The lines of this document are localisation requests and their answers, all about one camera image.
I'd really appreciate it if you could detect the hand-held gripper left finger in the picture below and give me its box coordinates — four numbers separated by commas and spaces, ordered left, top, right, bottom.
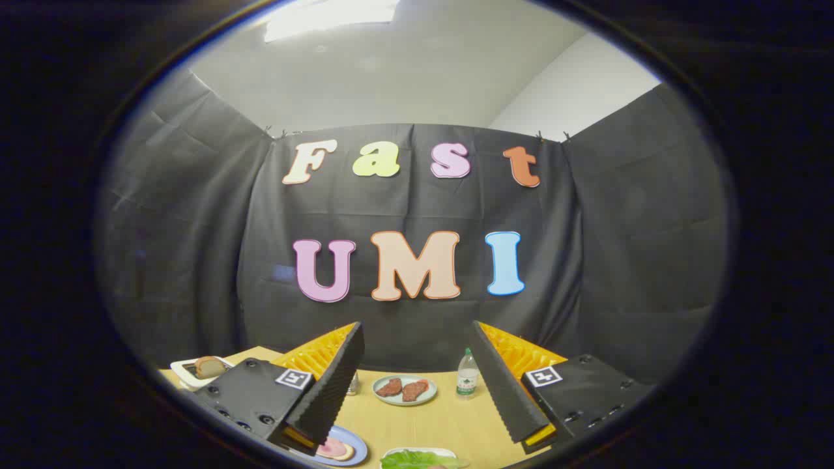
186, 321, 366, 457

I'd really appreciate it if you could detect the brown bread slice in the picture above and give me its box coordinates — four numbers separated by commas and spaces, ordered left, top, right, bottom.
194, 356, 227, 380

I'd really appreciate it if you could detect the white toaster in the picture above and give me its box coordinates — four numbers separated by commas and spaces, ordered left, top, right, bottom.
171, 356, 235, 391

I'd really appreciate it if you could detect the green lettuce leaf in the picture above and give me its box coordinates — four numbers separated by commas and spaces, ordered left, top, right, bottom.
380, 449, 470, 469

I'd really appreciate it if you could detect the pale green plate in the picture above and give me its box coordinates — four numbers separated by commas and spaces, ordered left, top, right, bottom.
373, 374, 438, 406

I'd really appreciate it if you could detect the ceiling light panel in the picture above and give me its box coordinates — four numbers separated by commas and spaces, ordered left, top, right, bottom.
263, 0, 401, 43

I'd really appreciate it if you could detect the black backdrop cloth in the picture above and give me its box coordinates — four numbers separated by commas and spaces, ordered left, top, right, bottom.
98, 68, 730, 386

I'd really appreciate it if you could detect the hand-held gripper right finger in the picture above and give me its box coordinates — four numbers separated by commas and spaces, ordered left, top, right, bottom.
469, 320, 655, 455

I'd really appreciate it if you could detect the pale blue plate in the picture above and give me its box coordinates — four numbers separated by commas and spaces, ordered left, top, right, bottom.
381, 447, 460, 469

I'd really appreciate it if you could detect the pink ham slice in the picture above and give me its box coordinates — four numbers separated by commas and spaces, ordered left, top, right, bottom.
316, 437, 356, 462

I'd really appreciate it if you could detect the clear plastic water bottle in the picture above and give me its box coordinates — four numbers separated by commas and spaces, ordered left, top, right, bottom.
456, 348, 480, 397

